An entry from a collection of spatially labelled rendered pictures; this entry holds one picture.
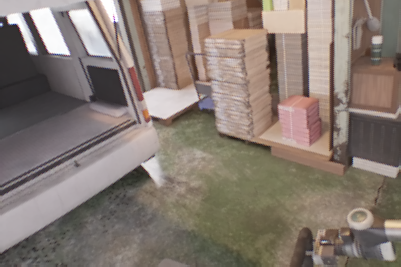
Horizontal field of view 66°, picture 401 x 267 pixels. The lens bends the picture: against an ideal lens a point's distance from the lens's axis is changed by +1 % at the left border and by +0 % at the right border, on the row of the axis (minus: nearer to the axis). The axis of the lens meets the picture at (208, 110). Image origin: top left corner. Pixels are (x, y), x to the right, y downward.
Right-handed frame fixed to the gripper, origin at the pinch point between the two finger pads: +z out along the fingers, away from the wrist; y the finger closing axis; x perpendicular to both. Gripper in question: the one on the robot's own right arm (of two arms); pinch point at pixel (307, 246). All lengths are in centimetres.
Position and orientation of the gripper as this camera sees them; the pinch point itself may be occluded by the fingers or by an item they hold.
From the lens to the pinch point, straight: 138.9
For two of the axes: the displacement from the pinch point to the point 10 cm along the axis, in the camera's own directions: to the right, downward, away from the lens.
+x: 4.5, 8.7, 2.2
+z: -7.7, 2.5, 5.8
